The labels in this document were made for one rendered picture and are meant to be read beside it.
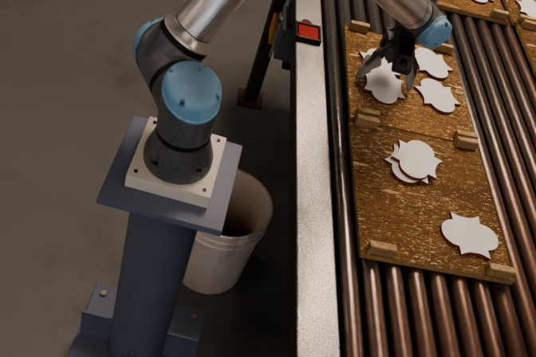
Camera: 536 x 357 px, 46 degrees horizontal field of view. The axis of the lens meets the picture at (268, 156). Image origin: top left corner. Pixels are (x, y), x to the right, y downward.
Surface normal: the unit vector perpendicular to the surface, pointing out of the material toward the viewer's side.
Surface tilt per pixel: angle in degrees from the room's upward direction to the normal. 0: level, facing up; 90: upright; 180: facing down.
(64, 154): 0
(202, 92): 10
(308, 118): 0
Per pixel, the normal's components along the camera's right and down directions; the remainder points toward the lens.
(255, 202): -0.72, 0.29
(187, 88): 0.29, -0.54
